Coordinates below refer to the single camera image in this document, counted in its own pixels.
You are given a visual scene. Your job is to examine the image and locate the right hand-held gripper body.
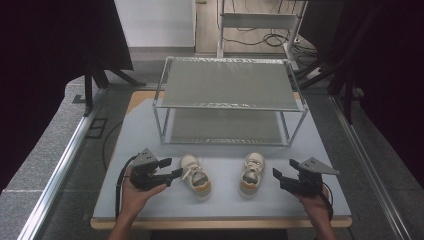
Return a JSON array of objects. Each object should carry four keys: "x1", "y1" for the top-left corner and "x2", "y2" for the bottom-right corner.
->
[{"x1": 286, "y1": 157, "x2": 341, "y2": 198}]

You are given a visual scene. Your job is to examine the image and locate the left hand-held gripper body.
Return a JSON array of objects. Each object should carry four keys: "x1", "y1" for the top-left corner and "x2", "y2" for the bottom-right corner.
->
[{"x1": 128, "y1": 148, "x2": 173, "y2": 192}]

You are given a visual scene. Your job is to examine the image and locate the small beige children's shoe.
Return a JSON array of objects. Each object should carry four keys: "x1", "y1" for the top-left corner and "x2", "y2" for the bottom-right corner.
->
[
  {"x1": 178, "y1": 153, "x2": 213, "y2": 202},
  {"x1": 238, "y1": 151, "x2": 266, "y2": 198}
]

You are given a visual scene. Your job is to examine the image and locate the grey two-tier shoe rack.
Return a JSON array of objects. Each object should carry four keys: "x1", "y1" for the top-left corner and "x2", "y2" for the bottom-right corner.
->
[{"x1": 151, "y1": 56, "x2": 310, "y2": 148}]

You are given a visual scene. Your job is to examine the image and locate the person's right hand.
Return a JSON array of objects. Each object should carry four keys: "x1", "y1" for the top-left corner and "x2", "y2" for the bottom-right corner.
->
[{"x1": 295, "y1": 186, "x2": 334, "y2": 222}]

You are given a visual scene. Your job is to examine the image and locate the person's left hand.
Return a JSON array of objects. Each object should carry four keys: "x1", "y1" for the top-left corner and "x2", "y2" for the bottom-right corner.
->
[{"x1": 118, "y1": 165, "x2": 168, "y2": 220}]

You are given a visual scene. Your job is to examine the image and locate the light grey table mat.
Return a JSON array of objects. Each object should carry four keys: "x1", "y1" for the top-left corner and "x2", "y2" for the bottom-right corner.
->
[{"x1": 92, "y1": 97, "x2": 352, "y2": 220}]

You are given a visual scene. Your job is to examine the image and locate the black floor socket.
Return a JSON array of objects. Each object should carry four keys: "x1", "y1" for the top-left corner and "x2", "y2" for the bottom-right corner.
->
[{"x1": 85, "y1": 117, "x2": 109, "y2": 140}]

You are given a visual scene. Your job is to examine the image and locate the black tripod stand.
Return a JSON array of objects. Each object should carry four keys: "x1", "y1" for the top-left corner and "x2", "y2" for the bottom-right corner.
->
[
  {"x1": 294, "y1": 49, "x2": 356, "y2": 125},
  {"x1": 82, "y1": 61, "x2": 148, "y2": 117}
]

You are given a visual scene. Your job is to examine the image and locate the black curtain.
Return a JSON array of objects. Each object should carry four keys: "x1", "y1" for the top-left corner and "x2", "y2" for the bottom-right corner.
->
[
  {"x1": 0, "y1": 0, "x2": 135, "y2": 194},
  {"x1": 299, "y1": 0, "x2": 424, "y2": 189}
]

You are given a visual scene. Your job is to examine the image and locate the white board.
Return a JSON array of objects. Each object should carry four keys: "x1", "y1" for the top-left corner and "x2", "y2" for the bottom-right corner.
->
[{"x1": 113, "y1": 0, "x2": 197, "y2": 49}]

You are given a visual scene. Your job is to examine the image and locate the white metal stand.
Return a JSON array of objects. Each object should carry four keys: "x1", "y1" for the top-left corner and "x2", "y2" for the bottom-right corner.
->
[{"x1": 215, "y1": 0, "x2": 308, "y2": 72}]

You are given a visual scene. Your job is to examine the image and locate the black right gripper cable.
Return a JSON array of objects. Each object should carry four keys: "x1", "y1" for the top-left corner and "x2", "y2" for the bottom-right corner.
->
[{"x1": 321, "y1": 181, "x2": 335, "y2": 222}]

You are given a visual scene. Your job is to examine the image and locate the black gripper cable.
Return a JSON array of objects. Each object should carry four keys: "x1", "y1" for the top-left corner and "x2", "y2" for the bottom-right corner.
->
[
  {"x1": 114, "y1": 154, "x2": 139, "y2": 220},
  {"x1": 321, "y1": 181, "x2": 335, "y2": 222}
]

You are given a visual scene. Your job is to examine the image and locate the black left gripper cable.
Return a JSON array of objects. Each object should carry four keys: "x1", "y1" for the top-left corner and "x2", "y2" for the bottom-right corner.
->
[{"x1": 114, "y1": 154, "x2": 139, "y2": 220}]

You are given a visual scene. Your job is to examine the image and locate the aluminium rail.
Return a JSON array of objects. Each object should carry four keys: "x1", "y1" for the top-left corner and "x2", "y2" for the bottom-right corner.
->
[
  {"x1": 328, "y1": 94, "x2": 415, "y2": 240},
  {"x1": 17, "y1": 89, "x2": 107, "y2": 240}
]

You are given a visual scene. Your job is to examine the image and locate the black floor cables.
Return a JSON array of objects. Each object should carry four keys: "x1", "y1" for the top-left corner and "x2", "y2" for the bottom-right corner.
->
[{"x1": 222, "y1": 25, "x2": 321, "y2": 69}]

